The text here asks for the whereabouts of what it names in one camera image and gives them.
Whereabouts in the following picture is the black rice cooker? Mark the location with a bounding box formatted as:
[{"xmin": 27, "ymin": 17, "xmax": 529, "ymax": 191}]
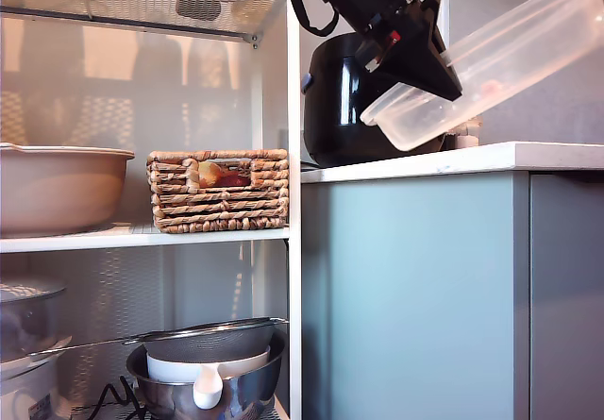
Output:
[{"xmin": 301, "ymin": 32, "xmax": 449, "ymax": 169}]

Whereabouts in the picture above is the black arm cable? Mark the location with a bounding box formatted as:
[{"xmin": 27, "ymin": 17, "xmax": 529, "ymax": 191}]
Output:
[{"xmin": 281, "ymin": 0, "xmax": 341, "ymax": 38}]

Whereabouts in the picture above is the pale yellow fruit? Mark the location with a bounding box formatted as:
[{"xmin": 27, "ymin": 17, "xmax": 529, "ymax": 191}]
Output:
[{"xmin": 197, "ymin": 160, "xmax": 223, "ymax": 188}]

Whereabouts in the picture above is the woven wicker basket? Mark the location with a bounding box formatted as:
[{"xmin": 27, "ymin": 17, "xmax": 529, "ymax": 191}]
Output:
[{"xmin": 145, "ymin": 149, "xmax": 290, "ymax": 235}]

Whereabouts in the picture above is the metal mesh strainer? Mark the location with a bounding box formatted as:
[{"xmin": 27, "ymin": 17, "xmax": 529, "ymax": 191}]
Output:
[{"xmin": 27, "ymin": 316, "xmax": 289, "ymax": 364}]

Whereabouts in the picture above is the clear plastic microwave lid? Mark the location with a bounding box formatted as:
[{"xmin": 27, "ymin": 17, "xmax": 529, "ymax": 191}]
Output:
[{"xmin": 360, "ymin": 0, "xmax": 604, "ymax": 153}]

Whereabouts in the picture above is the white metal shelf unit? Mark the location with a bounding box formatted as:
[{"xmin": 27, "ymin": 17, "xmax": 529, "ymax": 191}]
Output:
[{"xmin": 0, "ymin": 0, "xmax": 302, "ymax": 420}]

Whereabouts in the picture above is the beige plastic bowl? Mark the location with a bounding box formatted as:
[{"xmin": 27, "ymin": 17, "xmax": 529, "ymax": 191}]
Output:
[{"xmin": 0, "ymin": 142, "xmax": 136, "ymax": 238}]

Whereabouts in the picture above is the black appliance cable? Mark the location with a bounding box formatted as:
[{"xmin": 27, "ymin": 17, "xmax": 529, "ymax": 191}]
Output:
[{"xmin": 70, "ymin": 375, "xmax": 150, "ymax": 420}]

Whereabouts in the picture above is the red fruit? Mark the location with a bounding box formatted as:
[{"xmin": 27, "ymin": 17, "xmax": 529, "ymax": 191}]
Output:
[{"xmin": 215, "ymin": 174, "xmax": 251, "ymax": 189}]

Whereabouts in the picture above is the stainless steel mixing bowl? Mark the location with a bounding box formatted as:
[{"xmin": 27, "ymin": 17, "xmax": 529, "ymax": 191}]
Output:
[{"xmin": 126, "ymin": 328, "xmax": 288, "ymax": 420}]

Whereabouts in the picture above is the glass salt grinder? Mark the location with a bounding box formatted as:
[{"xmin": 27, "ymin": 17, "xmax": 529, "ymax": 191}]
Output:
[{"xmin": 452, "ymin": 116, "xmax": 483, "ymax": 150}]

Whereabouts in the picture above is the white bowl with handle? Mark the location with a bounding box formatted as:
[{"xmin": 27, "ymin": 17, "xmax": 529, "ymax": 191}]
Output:
[{"xmin": 145, "ymin": 344, "xmax": 273, "ymax": 411}]

